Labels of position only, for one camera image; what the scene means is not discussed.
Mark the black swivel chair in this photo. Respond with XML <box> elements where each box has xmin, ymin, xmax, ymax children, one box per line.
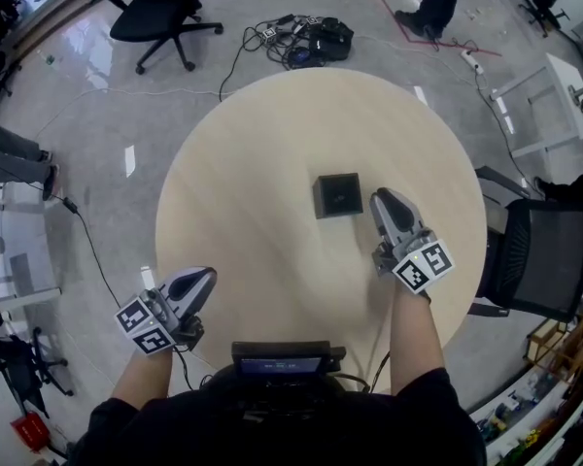
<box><xmin>0</xmin><ymin>311</ymin><xmax>74</xmax><ymax>416</ymax></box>

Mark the black chest-mounted device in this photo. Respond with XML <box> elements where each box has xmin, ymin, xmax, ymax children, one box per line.
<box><xmin>230</xmin><ymin>340</ymin><xmax>346</xmax><ymax>383</ymax></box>

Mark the person's black-clothed torso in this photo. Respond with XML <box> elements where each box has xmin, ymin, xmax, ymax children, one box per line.
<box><xmin>67</xmin><ymin>366</ymin><xmax>490</xmax><ymax>466</ymax></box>

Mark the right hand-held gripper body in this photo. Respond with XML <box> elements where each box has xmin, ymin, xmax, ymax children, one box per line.
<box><xmin>371</xmin><ymin>227</ymin><xmax>457</xmax><ymax>295</ymax></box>

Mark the person's right forearm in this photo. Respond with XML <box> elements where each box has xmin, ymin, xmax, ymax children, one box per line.
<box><xmin>388</xmin><ymin>288</ymin><xmax>448</xmax><ymax>397</ymax></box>

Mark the white rectangular desk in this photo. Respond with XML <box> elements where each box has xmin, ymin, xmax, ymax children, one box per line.
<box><xmin>490</xmin><ymin>51</ymin><xmax>583</xmax><ymax>159</ymax></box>

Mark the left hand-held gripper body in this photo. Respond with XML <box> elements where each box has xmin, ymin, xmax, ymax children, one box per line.
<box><xmin>115</xmin><ymin>288</ymin><xmax>206</xmax><ymax>357</ymax></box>

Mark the white shelf with colourful items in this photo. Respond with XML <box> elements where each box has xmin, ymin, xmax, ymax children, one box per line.
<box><xmin>470</xmin><ymin>366</ymin><xmax>583</xmax><ymax>466</ymax></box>

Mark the wooden rack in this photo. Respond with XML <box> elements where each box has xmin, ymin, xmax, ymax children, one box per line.
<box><xmin>524</xmin><ymin>308</ymin><xmax>583</xmax><ymax>387</ymax></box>

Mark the black mesh-back office chair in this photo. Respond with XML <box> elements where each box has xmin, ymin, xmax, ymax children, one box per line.
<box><xmin>468</xmin><ymin>165</ymin><xmax>583</xmax><ymax>322</ymax></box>

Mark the small black cube box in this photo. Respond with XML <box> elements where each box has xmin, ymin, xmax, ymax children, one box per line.
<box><xmin>312</xmin><ymin>172</ymin><xmax>363</xmax><ymax>220</ymax></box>

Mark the black bag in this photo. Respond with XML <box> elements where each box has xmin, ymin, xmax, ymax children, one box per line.
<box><xmin>308</xmin><ymin>17</ymin><xmax>356</xmax><ymax>62</ymax></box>

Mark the white power strip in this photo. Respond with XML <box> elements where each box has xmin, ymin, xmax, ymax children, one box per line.
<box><xmin>460</xmin><ymin>49</ymin><xmax>486</xmax><ymax>76</ymax></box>

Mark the red box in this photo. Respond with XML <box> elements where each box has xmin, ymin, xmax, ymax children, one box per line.
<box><xmin>9</xmin><ymin>410</ymin><xmax>50</xmax><ymax>455</ymax></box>

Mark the person's left forearm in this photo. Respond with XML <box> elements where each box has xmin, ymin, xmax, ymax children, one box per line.
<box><xmin>111</xmin><ymin>349</ymin><xmax>174</xmax><ymax>412</ymax></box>

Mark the black power adapter cable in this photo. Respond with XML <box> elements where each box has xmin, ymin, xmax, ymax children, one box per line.
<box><xmin>60</xmin><ymin>194</ymin><xmax>122</xmax><ymax>310</ymax></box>

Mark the black device with cables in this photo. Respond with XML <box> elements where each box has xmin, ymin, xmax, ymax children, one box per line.
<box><xmin>218</xmin><ymin>15</ymin><xmax>322</xmax><ymax>104</ymax></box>

